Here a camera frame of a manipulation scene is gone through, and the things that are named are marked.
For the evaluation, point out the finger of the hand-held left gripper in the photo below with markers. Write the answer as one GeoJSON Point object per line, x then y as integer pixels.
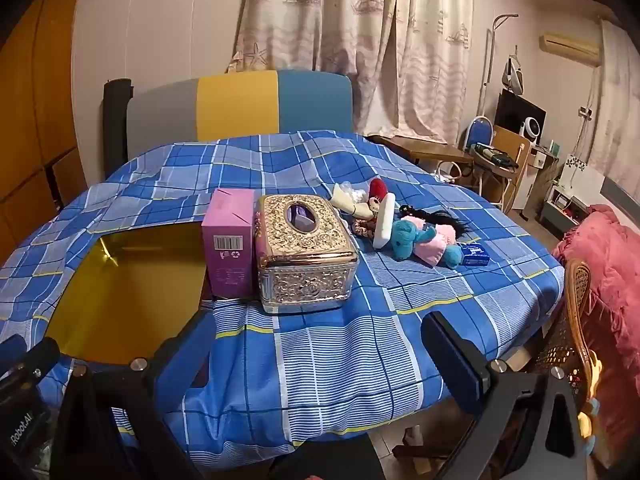
{"type": "Point", "coordinates": [42, 356]}
{"type": "Point", "coordinates": [10, 347]}

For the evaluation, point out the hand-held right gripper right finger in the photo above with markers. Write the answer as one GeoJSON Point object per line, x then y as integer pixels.
{"type": "Point", "coordinates": [452, 360]}

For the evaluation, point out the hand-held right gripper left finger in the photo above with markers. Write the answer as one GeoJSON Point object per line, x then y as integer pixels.
{"type": "Point", "coordinates": [187, 355]}

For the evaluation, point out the gold tin box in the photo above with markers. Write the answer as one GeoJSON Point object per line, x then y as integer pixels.
{"type": "Point", "coordinates": [125, 290]}

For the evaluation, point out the blue tissue packet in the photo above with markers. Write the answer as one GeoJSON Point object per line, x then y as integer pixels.
{"type": "Point", "coordinates": [475, 254]}

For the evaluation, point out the blue teddy bear pink dress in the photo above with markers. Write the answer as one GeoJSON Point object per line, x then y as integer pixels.
{"type": "Point", "coordinates": [407, 240]}

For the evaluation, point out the black hairpiece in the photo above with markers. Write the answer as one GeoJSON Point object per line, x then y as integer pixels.
{"type": "Point", "coordinates": [445, 219]}

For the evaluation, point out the white foam block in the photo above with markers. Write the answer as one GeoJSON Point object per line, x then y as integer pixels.
{"type": "Point", "coordinates": [384, 225]}

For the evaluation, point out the brown scrunchie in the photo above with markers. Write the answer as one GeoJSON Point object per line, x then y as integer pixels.
{"type": "Point", "coordinates": [362, 228]}

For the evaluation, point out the red plush doll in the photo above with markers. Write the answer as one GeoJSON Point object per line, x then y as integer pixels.
{"type": "Point", "coordinates": [378, 190]}

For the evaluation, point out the clear plastic bag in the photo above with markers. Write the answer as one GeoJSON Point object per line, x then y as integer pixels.
{"type": "Point", "coordinates": [360, 193]}

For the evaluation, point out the pink cardboard box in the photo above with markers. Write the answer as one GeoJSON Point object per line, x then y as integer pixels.
{"type": "Point", "coordinates": [227, 250]}

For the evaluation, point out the blue plaid blanket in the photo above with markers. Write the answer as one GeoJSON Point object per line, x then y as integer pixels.
{"type": "Point", "coordinates": [325, 360]}

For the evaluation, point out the wicker chair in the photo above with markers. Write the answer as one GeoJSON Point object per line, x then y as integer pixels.
{"type": "Point", "coordinates": [575, 310]}

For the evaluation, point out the yellow blue toy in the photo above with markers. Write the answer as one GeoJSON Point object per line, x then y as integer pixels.
{"type": "Point", "coordinates": [591, 385]}

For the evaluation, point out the ornate gold tissue box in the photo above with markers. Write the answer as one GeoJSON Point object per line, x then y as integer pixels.
{"type": "Point", "coordinates": [300, 265]}

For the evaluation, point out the grey storage crate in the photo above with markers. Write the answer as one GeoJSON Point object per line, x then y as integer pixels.
{"type": "Point", "coordinates": [560, 215]}

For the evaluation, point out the pink quilt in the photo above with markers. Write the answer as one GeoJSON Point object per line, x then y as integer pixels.
{"type": "Point", "coordinates": [610, 270]}

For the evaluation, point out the brown wooden table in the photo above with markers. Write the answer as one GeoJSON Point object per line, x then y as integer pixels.
{"type": "Point", "coordinates": [425, 149]}

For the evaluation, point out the white small cabinet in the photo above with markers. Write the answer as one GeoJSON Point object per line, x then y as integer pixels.
{"type": "Point", "coordinates": [575, 180]}

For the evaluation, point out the light wooden desk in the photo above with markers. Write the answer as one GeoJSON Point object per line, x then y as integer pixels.
{"type": "Point", "coordinates": [510, 145]}

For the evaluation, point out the blue metal chair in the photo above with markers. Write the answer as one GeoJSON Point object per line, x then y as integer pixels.
{"type": "Point", "coordinates": [481, 132]}

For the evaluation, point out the wooden wardrobe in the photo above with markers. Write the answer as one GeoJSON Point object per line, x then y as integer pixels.
{"type": "Point", "coordinates": [30, 110]}

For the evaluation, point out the white round fan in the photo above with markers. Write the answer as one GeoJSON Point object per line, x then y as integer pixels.
{"type": "Point", "coordinates": [532, 128]}

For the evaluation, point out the grey yellow blue headboard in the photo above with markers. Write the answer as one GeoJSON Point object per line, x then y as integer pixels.
{"type": "Point", "coordinates": [235, 105]}

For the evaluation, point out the black monitor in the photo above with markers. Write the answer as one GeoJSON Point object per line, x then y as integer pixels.
{"type": "Point", "coordinates": [515, 110]}

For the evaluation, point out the metal pole stand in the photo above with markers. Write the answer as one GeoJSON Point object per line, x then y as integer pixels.
{"type": "Point", "coordinates": [487, 70]}

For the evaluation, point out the white steam iron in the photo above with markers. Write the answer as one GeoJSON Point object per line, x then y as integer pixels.
{"type": "Point", "coordinates": [512, 74]}

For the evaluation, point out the plain pale curtain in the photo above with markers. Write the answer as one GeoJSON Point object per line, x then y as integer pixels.
{"type": "Point", "coordinates": [620, 110]}

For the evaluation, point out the white air conditioner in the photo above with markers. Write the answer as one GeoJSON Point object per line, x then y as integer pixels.
{"type": "Point", "coordinates": [570, 47]}

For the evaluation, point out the ship print curtain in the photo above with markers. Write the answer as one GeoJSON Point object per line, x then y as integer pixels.
{"type": "Point", "coordinates": [350, 35]}

